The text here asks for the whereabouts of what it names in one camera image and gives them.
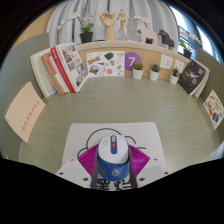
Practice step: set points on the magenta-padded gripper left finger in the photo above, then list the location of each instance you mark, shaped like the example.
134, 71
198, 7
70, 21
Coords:
73, 170

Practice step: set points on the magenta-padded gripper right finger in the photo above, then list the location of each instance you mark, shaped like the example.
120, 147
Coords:
151, 170

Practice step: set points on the blue and white computer mouse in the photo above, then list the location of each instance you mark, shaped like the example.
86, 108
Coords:
113, 156

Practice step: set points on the white cartoon-print mouse pad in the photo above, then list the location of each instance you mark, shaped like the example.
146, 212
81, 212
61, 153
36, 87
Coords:
83, 133

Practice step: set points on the beige paper card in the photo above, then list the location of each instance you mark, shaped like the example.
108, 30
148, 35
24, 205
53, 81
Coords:
24, 111

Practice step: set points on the colourful sticker sheet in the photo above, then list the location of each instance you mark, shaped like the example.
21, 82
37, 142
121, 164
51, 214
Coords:
214, 108

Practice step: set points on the small plant in white pot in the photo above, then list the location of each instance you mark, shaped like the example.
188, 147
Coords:
138, 74
174, 79
154, 76

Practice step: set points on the black book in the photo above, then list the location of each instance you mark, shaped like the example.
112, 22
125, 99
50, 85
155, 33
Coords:
192, 76

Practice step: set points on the red and white magazine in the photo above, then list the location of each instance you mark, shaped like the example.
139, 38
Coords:
71, 66

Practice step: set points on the white picture sticker sheet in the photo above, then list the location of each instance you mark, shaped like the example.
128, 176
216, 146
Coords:
105, 64

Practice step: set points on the purple round number sign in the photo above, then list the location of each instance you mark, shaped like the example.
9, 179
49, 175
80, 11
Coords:
131, 60

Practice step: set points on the white orchid in black pot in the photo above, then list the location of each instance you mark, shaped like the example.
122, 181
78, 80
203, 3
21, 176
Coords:
187, 53
140, 19
86, 37

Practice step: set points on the dark horse figure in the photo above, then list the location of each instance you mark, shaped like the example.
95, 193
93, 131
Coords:
165, 38

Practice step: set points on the pink horse figure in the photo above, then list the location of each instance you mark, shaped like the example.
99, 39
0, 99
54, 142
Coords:
148, 34

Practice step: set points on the dark-framed window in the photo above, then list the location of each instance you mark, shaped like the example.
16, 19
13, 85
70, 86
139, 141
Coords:
191, 25

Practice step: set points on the wooden artist mannequin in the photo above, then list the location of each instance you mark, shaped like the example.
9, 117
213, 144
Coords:
122, 21

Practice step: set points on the wooden hand model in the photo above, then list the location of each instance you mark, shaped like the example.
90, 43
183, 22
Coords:
108, 21

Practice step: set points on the grey curtain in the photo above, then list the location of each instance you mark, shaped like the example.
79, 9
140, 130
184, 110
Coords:
70, 13

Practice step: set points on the white wall socket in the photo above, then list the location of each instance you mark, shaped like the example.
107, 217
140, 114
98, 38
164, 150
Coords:
166, 62
179, 66

